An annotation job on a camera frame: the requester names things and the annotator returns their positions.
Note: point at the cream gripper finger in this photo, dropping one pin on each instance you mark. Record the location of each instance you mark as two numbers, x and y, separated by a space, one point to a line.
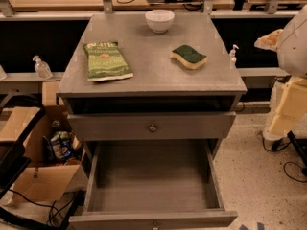
269 41

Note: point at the green and yellow sponge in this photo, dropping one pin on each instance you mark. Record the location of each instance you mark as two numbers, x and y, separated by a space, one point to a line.
189 57

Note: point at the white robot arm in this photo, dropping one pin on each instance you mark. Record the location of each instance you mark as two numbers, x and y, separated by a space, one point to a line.
288 100

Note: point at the grey wooden drawer cabinet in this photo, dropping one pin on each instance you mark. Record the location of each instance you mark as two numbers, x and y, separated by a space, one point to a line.
160 84

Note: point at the closed grey middle drawer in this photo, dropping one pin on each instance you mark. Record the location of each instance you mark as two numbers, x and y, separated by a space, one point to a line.
135 126

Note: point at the round metal drawer knob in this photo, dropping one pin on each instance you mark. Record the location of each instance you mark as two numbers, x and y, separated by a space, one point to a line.
152 128

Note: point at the open grey bottom drawer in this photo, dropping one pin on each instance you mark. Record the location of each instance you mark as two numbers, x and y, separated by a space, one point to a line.
152 185

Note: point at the small white pump bottle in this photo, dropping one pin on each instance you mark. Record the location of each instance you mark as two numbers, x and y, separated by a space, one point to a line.
232 54

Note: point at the black metal stand base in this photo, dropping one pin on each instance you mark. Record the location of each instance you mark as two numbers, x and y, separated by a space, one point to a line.
300 145

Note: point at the white ceramic bowl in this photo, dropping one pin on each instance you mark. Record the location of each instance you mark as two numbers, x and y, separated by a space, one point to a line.
159 21

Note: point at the green potato chip bag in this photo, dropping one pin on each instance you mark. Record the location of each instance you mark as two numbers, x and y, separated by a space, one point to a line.
105 62

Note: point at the clear hand sanitizer bottle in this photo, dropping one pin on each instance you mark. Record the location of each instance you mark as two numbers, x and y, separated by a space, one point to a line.
42 68

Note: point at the snack packets in box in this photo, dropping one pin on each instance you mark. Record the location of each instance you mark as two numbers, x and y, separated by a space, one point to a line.
61 146

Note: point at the open cardboard box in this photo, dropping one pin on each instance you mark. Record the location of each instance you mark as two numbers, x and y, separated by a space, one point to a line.
42 180

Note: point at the wooden desk with metal frame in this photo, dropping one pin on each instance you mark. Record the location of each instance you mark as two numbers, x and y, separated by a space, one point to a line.
128 0

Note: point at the black chair frame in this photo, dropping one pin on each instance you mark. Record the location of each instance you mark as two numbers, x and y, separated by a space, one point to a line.
12 159

